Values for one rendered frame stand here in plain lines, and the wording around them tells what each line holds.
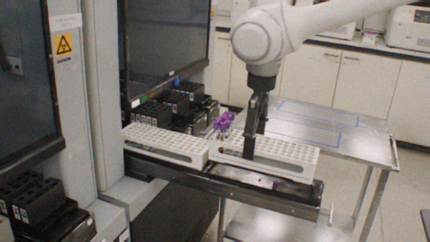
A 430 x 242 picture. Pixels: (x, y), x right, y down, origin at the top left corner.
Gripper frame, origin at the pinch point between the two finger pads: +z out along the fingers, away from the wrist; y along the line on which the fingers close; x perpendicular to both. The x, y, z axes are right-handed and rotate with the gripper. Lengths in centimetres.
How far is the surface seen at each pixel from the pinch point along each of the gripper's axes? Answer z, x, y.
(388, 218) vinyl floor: 92, -71, 115
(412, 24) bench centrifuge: -20, -71, 230
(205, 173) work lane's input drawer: 10.0, 11.7, -5.6
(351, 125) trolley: 10, -28, 53
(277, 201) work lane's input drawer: 12.1, -10.2, -6.8
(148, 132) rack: 5.1, 34.8, 0.7
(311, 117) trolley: 10, -12, 52
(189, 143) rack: 5.3, 19.8, 0.4
